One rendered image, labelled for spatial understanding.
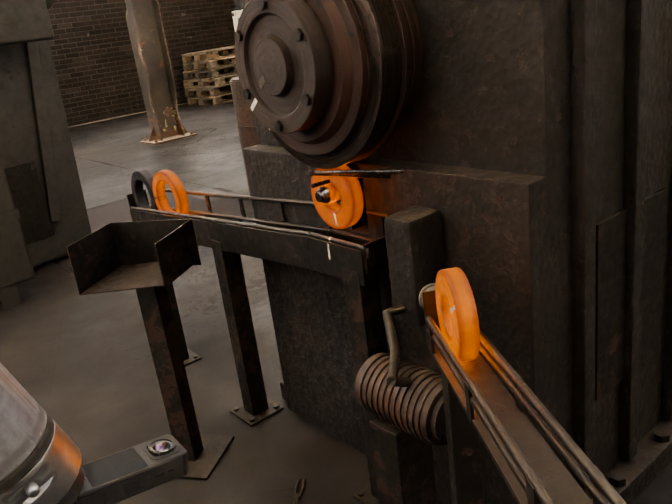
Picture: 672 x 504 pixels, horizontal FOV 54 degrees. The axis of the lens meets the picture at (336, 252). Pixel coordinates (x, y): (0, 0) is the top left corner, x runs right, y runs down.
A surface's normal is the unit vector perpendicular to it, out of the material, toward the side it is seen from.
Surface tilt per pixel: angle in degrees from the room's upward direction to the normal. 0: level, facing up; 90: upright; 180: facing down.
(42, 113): 90
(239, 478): 0
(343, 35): 75
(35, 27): 90
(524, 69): 90
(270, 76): 90
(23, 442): 82
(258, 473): 0
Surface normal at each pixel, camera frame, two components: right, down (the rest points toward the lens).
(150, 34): 0.64, 0.18
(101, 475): 0.00, -0.96
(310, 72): -0.76, 0.31
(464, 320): 0.07, 0.01
